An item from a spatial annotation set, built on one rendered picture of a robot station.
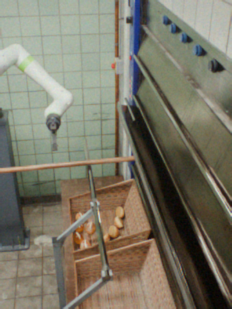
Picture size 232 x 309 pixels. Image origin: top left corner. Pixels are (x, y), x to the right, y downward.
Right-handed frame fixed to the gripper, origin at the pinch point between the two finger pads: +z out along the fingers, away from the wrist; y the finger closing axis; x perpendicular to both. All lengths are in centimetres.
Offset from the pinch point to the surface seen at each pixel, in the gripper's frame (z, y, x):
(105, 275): 93, 16, -18
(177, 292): 87, 39, -52
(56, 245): 45, 41, 3
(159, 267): 59, 51, -51
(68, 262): 24, 75, -3
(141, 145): 28, -7, -45
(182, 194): 81, -14, -51
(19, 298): -2, 133, 36
